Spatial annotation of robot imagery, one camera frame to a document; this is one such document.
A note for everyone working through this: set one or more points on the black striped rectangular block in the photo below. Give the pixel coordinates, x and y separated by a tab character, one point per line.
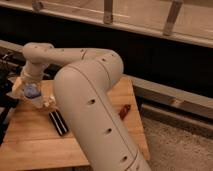
58	122

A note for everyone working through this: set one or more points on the metal window rail frame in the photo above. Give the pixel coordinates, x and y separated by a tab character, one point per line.
189	21

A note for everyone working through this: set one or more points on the beige gripper blue ring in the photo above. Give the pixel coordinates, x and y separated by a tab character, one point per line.
31	85

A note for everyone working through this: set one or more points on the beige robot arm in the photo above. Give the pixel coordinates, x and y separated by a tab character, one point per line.
80	88

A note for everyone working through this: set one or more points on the small brown object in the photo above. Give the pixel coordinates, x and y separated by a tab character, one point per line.
124	111

